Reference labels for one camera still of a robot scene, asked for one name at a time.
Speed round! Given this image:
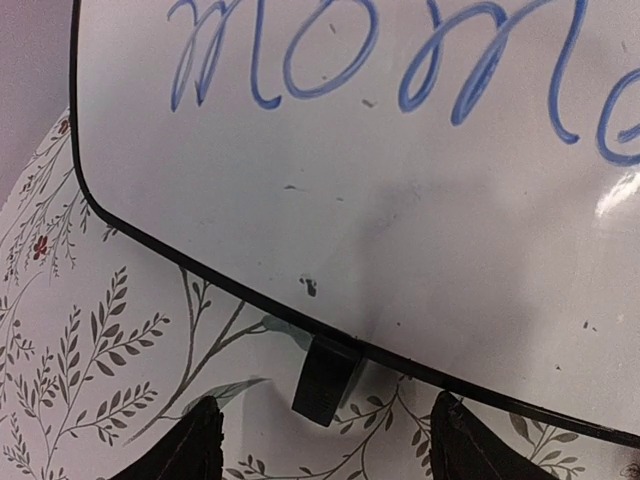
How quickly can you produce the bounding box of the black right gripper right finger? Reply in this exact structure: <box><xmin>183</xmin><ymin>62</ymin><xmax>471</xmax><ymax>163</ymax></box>
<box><xmin>430</xmin><ymin>391</ymin><xmax>553</xmax><ymax>480</ymax></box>

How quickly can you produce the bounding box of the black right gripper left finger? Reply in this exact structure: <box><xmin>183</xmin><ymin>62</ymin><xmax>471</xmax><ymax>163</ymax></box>
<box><xmin>112</xmin><ymin>396</ymin><xmax>224</xmax><ymax>480</ymax></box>

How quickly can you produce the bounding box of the white whiteboard black frame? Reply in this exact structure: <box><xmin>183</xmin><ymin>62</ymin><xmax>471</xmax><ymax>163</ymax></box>
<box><xmin>70</xmin><ymin>1</ymin><xmax>639</xmax><ymax>447</ymax></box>

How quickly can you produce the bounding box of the floral patterned table mat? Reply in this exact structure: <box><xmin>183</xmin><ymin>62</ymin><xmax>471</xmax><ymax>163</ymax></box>
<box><xmin>1</xmin><ymin>113</ymin><xmax>639</xmax><ymax>479</ymax></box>

